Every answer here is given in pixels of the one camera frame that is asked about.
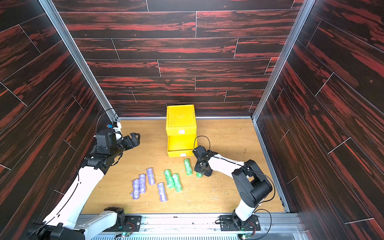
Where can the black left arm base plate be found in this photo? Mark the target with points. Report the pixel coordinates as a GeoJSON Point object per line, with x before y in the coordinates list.
{"type": "Point", "coordinates": [131, 224]}

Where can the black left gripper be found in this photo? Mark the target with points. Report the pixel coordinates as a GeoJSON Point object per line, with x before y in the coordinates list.
{"type": "Point", "coordinates": [136, 142]}

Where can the yellow plastic drawer box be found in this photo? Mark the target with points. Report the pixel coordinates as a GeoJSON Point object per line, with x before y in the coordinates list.
{"type": "Point", "coordinates": [181, 129]}

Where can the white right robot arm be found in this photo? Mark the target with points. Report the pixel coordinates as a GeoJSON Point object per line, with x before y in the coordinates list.
{"type": "Point", "coordinates": [252, 184]}

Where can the aluminium enclosure frame rail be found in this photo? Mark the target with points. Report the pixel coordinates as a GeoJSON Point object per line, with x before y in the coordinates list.
{"type": "Point", "coordinates": [75, 60]}

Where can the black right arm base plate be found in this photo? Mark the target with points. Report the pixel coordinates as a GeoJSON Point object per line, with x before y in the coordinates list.
{"type": "Point", "coordinates": [232, 223]}

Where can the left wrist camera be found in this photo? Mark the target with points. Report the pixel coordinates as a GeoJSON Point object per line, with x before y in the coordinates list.
{"type": "Point", "coordinates": [106, 138]}

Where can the purple trash bag roll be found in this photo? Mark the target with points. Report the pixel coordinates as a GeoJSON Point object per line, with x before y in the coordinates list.
{"type": "Point", "coordinates": [151, 176]}
{"type": "Point", "coordinates": [162, 192]}
{"type": "Point", "coordinates": [142, 183]}
{"type": "Point", "coordinates": [136, 189]}

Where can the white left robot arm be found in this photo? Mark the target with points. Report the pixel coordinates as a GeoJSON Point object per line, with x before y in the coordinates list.
{"type": "Point", "coordinates": [61, 222]}

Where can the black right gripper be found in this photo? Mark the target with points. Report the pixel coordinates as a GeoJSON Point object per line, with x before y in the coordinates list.
{"type": "Point", "coordinates": [205, 159]}

